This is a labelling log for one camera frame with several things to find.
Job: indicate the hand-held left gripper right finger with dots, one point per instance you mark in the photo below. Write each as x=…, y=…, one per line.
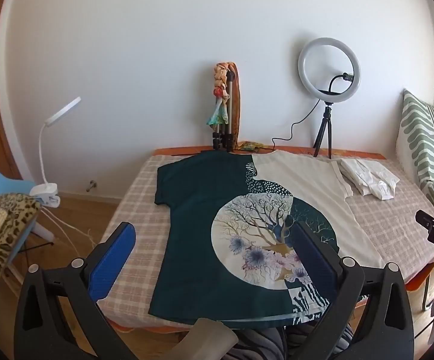
x=314, y=258

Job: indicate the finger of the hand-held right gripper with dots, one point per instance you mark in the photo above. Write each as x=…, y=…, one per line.
x=425, y=219

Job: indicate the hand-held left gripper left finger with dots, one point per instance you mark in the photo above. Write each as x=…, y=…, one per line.
x=112, y=258

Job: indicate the green and white printed t-shirt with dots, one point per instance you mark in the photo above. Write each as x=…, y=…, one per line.
x=190, y=232

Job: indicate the folded white shirt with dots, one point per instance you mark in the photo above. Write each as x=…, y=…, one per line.
x=371, y=180

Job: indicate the green striped pillow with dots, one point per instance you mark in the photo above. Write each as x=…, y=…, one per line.
x=423, y=146

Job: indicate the metal door stopper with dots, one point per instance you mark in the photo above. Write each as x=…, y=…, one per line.
x=91, y=186

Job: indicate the white clip desk lamp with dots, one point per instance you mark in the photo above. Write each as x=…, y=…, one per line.
x=46, y=195

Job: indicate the person's striped clothing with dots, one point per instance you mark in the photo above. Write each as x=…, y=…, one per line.
x=262, y=345

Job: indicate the leopard print cloth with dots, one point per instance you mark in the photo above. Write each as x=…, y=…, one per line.
x=10, y=240

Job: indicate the beige translucent plastic piece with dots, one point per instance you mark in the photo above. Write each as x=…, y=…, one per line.
x=205, y=337

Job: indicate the silver folded tripod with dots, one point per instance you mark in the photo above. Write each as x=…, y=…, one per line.
x=232, y=105

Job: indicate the braided-hair doll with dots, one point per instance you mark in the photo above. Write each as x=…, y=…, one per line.
x=220, y=97

